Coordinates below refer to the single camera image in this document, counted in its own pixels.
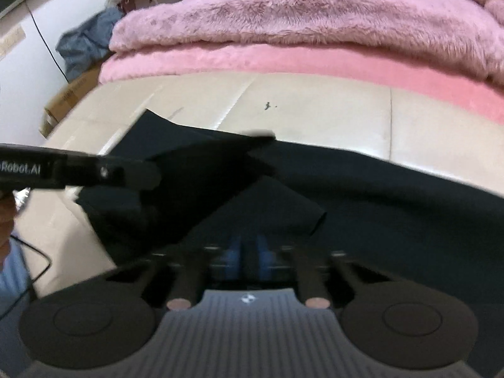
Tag black pants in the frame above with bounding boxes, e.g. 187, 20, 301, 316
78, 111, 503, 305

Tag person's left hand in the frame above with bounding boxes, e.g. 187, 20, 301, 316
0, 194, 17, 261

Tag brown cardboard box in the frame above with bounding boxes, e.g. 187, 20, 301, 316
39, 64, 101, 138

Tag blue grey cloth bundle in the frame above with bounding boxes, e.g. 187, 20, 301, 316
55, 7, 124, 81

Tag pink bed sheet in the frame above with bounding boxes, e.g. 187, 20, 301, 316
99, 43, 503, 124

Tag fluffy mauve blanket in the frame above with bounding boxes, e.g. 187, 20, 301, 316
109, 0, 503, 84

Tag black cable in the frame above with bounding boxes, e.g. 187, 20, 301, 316
0, 235, 53, 318

